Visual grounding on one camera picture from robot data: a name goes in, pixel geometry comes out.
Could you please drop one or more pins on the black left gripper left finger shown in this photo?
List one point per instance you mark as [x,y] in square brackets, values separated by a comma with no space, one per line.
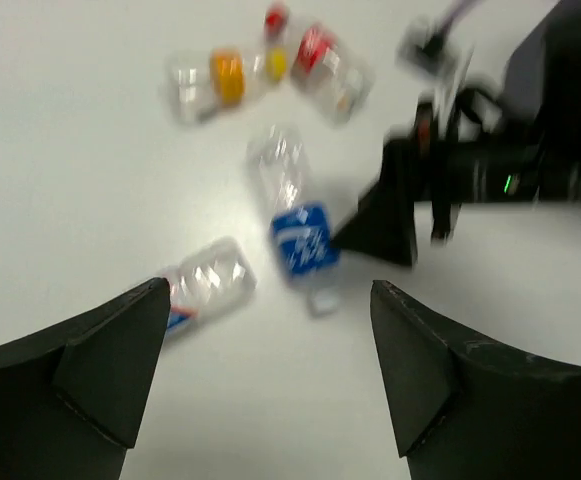
[73,395]

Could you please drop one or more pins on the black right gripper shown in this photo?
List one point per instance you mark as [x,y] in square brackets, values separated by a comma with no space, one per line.
[469,164]

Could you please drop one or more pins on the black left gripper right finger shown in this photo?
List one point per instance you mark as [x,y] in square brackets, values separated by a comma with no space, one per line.
[466,406]

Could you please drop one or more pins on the blue label clear bottle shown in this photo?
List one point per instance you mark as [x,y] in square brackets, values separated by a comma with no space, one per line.
[295,216]

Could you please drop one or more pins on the red label cola bottle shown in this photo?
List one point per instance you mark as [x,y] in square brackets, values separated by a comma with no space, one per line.
[322,67]

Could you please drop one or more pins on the white blue label bottle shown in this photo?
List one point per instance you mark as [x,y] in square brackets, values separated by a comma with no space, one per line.
[208,284]

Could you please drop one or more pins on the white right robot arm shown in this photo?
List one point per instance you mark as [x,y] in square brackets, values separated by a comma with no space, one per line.
[542,85]

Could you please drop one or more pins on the yellow label clear bottle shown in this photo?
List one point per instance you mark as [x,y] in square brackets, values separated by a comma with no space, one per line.
[200,87]

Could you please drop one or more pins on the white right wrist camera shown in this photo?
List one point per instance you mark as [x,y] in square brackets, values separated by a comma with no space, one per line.
[429,48]

